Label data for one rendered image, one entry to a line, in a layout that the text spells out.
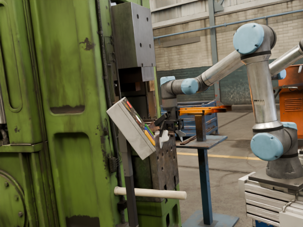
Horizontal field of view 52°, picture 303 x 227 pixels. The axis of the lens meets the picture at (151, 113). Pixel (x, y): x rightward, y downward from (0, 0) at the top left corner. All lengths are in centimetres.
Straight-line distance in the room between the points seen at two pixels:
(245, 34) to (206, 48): 890
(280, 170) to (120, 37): 123
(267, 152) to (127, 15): 121
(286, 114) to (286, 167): 395
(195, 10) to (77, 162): 899
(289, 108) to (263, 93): 407
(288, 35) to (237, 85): 196
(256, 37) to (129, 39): 97
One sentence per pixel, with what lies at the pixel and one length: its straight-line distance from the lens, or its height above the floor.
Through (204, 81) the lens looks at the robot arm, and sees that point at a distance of 153.
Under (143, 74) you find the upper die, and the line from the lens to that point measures 203.
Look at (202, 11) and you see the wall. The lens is 1050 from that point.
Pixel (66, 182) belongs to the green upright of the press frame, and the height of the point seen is 66.
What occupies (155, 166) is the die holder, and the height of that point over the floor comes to 71.
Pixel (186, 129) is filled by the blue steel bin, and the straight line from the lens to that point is 592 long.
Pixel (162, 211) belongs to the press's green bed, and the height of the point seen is 40.
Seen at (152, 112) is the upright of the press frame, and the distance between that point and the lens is 246.
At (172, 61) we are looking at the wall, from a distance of 1075.
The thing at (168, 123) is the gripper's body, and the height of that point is 106.
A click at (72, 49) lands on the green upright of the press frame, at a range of 197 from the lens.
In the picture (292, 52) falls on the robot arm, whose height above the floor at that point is 135.
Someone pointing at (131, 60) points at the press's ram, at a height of 141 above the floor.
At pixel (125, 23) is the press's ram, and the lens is 201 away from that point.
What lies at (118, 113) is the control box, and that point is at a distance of 140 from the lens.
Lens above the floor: 129
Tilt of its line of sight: 7 degrees down
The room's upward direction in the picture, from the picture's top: 6 degrees counter-clockwise
